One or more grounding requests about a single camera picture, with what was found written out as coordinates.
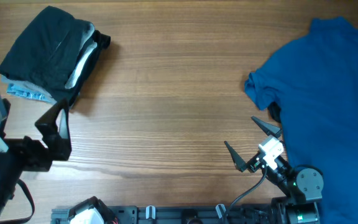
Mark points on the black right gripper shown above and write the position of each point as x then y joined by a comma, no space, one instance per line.
253,163

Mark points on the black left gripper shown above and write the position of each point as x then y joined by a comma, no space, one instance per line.
40,159

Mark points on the dark green shorts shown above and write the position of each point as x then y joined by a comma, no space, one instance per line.
55,44

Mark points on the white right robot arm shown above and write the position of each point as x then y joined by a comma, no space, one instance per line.
301,185

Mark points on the folded grey shorts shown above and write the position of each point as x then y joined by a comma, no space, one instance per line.
52,86

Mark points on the folded light blue jeans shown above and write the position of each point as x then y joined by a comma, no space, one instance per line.
21,92

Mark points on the blue polo shirt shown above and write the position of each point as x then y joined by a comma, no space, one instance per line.
314,82

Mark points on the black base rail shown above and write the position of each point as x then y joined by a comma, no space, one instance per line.
245,214

